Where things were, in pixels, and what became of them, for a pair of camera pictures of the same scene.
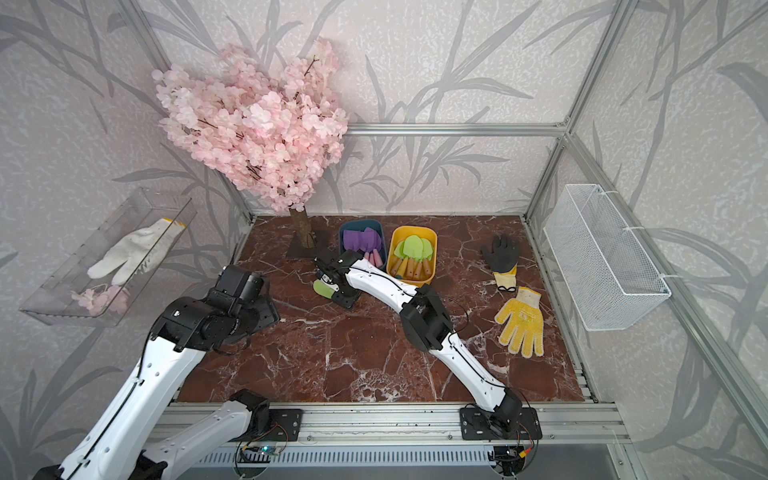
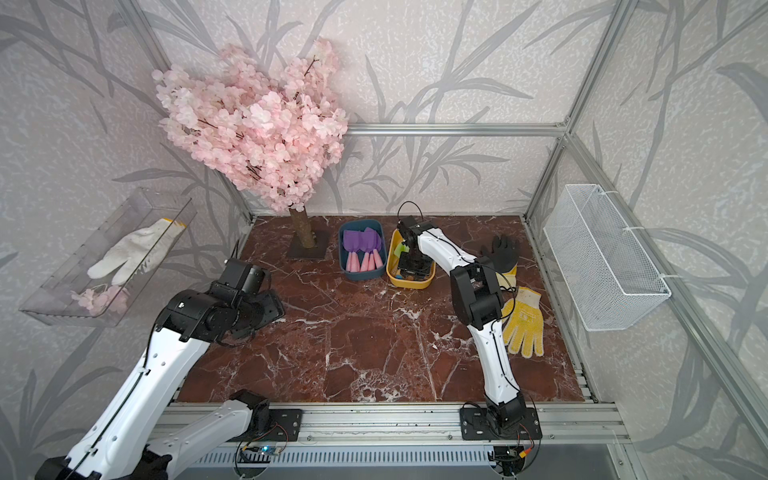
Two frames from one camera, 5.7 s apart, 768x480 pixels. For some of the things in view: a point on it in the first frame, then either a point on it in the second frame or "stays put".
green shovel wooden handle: (325, 289) -> (401, 248)
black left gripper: (270, 314) stays put
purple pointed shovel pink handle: (375, 244) stays put
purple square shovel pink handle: (367, 241) stays put
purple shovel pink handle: (352, 239) stays put
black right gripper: (342, 302) -> (415, 274)
